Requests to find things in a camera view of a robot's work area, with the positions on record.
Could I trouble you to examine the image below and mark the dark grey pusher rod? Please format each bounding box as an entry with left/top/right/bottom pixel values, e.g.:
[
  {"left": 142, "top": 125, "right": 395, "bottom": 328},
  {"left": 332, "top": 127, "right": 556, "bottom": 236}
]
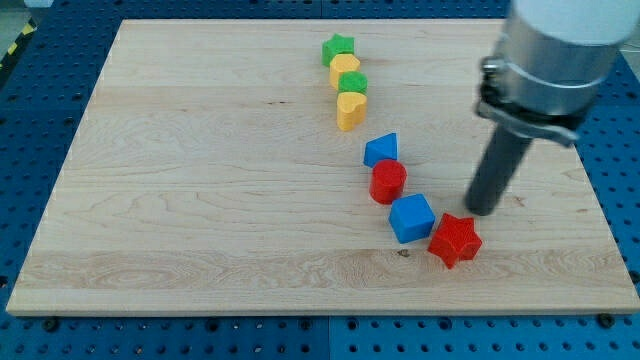
[{"left": 465, "top": 126, "right": 532, "bottom": 216}]

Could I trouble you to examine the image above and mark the red star block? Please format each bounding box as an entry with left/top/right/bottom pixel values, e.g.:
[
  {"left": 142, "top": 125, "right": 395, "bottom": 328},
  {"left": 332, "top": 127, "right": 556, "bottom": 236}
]
[{"left": 427, "top": 213, "right": 482, "bottom": 269}]

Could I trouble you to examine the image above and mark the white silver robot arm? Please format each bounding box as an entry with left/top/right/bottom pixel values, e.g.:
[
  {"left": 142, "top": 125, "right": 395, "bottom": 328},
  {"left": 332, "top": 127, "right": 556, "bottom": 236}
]
[{"left": 465, "top": 0, "right": 639, "bottom": 216}]

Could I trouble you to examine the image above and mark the blue cube block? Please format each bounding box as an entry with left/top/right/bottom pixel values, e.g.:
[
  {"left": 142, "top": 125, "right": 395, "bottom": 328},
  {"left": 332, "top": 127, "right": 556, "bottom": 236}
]
[{"left": 389, "top": 194, "right": 436, "bottom": 244}]

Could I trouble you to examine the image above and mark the green star block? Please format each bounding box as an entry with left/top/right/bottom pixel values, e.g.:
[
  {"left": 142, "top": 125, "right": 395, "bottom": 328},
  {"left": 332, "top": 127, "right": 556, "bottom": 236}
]
[{"left": 321, "top": 33, "right": 355, "bottom": 67}]

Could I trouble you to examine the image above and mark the red cylinder block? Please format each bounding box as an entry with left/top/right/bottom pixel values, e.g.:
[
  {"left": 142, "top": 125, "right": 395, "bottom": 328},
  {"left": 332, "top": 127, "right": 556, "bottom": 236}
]
[{"left": 369, "top": 159, "right": 407, "bottom": 205}]

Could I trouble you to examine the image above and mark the blue triangle block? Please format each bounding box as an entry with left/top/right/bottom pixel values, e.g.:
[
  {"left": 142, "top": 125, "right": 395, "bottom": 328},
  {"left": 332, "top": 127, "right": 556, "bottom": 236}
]
[{"left": 363, "top": 133, "right": 398, "bottom": 168}]

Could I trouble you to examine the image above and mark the yellow heart block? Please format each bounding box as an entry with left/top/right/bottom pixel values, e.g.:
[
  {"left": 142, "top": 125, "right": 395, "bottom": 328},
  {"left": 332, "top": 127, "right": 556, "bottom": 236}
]
[{"left": 336, "top": 92, "right": 368, "bottom": 131}]

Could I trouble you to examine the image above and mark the green cylinder block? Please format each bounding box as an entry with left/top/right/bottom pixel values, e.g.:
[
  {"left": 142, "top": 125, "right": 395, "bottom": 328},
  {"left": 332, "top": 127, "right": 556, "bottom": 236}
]
[{"left": 338, "top": 71, "right": 368, "bottom": 95}]

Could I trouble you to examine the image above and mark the yellow hexagon block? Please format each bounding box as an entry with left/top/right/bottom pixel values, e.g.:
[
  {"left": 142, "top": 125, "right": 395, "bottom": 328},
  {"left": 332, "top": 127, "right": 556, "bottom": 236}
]
[{"left": 329, "top": 54, "right": 361, "bottom": 90}]

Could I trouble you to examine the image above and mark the light wooden board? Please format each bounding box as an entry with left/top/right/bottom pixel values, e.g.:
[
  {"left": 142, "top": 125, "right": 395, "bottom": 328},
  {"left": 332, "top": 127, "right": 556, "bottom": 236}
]
[{"left": 7, "top": 20, "right": 639, "bottom": 316}]

